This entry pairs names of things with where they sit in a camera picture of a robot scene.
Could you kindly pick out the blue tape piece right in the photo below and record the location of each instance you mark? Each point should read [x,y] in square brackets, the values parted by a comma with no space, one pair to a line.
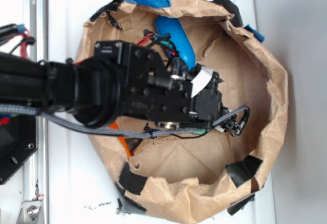
[261,38]

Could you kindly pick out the black tape top left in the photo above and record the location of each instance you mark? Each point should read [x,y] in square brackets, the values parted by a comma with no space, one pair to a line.
[112,6]

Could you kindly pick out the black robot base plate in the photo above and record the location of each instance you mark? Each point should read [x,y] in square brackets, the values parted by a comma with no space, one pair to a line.
[18,143]

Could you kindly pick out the brown paper bag enclosure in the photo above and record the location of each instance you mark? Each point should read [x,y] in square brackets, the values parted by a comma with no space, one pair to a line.
[187,179]

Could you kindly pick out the black tape top right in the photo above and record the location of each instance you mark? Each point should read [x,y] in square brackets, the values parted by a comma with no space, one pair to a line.
[233,9]

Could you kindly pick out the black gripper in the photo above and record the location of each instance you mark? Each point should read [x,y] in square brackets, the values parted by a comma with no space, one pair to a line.
[146,90]

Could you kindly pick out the black tape bottom left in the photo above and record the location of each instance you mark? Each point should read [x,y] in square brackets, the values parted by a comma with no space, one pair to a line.
[130,181]

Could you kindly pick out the orange plastic carrot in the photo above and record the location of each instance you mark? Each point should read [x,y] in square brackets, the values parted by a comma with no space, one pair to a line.
[121,139]

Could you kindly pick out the black tape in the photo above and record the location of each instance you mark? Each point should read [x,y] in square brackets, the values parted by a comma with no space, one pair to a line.
[130,181]
[112,6]
[233,9]
[243,170]

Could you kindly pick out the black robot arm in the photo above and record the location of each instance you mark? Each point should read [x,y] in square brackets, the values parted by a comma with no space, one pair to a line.
[82,89]

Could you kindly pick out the black tape bottom right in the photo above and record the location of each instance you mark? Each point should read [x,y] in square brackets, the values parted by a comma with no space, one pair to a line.
[243,170]

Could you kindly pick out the green rectangular block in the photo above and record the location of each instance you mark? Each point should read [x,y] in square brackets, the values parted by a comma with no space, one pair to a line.
[200,132]

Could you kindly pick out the metal corner bracket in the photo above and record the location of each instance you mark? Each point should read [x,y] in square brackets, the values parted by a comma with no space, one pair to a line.
[31,212]

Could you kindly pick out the white label tag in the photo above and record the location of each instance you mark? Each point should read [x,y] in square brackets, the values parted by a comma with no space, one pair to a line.
[201,80]

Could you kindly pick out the aluminium extrusion rail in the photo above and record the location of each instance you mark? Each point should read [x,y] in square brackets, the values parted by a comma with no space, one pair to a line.
[36,186]

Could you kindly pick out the white plastic tray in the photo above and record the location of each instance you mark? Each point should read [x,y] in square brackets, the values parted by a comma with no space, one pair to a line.
[80,189]

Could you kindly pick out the blue plastic bottle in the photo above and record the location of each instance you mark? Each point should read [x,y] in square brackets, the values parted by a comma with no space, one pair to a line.
[179,38]

